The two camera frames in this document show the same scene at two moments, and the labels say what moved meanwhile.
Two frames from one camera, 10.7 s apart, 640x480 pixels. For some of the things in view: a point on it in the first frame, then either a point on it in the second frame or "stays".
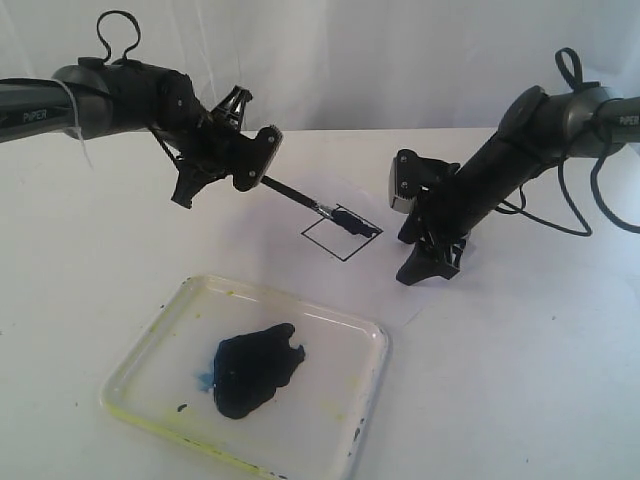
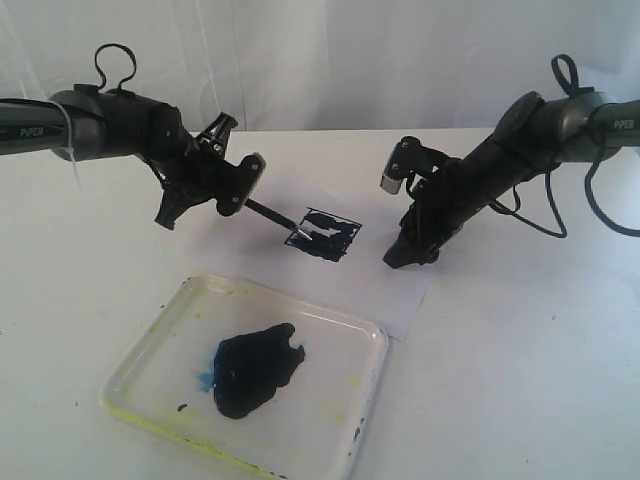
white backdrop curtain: [344, 64] stays
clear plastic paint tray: [287, 388] stays
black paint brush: [326, 210] → [289, 225]
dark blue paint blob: [249, 368] stays
